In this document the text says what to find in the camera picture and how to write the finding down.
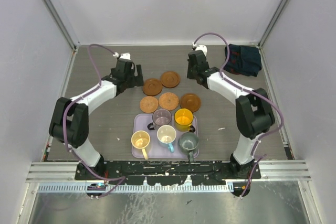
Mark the lilac plastic tray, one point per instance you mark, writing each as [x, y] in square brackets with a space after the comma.
[156, 150]

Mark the purple translucent cup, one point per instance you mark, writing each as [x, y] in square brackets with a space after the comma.
[160, 118]

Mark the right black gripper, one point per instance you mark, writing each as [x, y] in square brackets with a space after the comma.
[189, 75]

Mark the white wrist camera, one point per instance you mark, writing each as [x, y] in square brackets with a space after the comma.
[202, 48]
[125, 56]

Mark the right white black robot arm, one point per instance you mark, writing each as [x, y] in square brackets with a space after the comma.
[254, 115]

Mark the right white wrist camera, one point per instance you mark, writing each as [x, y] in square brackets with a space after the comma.
[202, 48]

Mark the grey green cup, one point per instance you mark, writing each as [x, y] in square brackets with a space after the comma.
[188, 144]

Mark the wooden coaster back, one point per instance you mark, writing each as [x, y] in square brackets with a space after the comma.
[170, 79]

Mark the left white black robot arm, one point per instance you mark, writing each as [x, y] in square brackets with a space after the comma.
[70, 120]

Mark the dark wooden coaster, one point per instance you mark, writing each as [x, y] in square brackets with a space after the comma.
[152, 87]

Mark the grey slotted cable duct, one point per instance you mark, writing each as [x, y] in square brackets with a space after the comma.
[100, 188]

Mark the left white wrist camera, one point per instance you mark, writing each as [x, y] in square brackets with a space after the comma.
[125, 56]

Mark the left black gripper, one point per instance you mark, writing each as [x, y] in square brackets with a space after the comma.
[136, 81]

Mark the cream yellow cup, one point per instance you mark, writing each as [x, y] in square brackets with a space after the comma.
[141, 140]

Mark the aluminium rail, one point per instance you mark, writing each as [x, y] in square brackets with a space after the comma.
[270, 170]

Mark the dark blue folded cloth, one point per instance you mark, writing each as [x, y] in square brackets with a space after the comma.
[243, 60]

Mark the woven rattan coaster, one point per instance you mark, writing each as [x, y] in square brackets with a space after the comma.
[169, 101]
[149, 104]

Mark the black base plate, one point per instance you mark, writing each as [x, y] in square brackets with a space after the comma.
[168, 173]

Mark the white cup blue handle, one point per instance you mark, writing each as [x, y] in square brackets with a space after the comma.
[166, 136]

